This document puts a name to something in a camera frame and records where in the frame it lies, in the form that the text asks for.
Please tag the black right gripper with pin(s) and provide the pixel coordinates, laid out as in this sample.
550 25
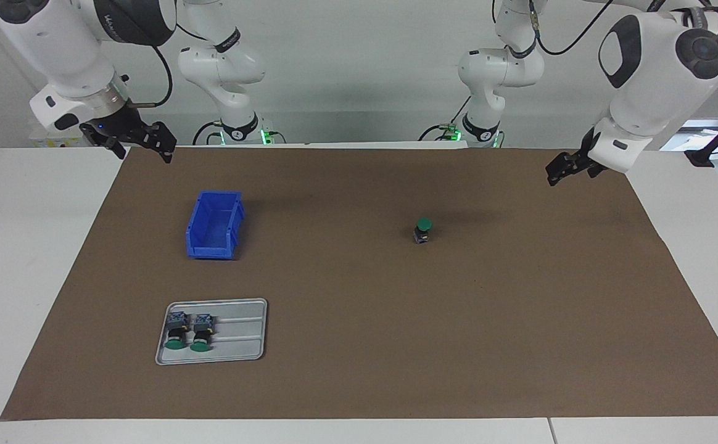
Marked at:
115 126

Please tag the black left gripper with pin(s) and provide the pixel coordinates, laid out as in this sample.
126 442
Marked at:
590 154

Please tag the green mushroom push button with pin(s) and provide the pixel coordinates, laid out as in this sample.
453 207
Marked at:
198 346
176 345
423 224

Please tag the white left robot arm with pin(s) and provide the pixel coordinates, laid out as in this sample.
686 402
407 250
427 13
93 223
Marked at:
643 80

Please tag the blue plastic storage bin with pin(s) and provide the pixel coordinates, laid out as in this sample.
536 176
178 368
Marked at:
211 246

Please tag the brown paper table mat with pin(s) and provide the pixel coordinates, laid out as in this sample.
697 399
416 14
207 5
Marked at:
427 320

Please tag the silver metal tray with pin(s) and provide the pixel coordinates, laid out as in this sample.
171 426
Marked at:
242 339

